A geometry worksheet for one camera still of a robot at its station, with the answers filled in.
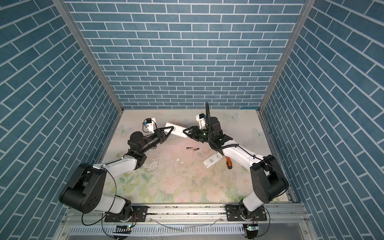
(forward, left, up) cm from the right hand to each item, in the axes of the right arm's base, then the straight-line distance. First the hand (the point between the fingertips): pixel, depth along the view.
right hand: (182, 131), depth 80 cm
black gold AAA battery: (+3, -2, -22) cm, 22 cm away
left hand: (-1, +4, +2) cm, 5 cm away
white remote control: (0, +3, +1) cm, 3 cm away
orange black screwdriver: (-6, -28, -21) cm, 35 cm away
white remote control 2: (-5, -17, -21) cm, 28 cm away
